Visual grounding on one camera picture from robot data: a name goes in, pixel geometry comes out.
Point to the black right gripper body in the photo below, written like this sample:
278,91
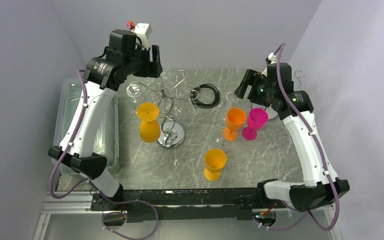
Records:
263,91

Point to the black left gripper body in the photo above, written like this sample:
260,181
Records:
146,69

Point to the pink wine glass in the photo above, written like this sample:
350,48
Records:
256,120

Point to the orange wine glass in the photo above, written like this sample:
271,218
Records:
235,118

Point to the yellow-orange wine glass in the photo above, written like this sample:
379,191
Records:
215,160

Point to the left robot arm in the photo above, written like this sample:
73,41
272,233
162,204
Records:
128,53

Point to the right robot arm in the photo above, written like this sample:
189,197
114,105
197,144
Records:
321,183

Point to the clear tumbler glass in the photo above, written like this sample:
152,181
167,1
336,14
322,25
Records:
231,101

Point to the yellow wine glass left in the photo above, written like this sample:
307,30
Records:
149,128

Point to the chrome wine glass rack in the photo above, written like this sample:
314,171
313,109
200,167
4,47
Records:
172,133

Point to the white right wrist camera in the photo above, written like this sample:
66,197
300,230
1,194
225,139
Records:
271,59

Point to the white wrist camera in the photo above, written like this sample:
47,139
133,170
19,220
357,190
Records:
271,59
143,31

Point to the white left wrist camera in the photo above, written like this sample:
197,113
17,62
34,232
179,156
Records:
143,31

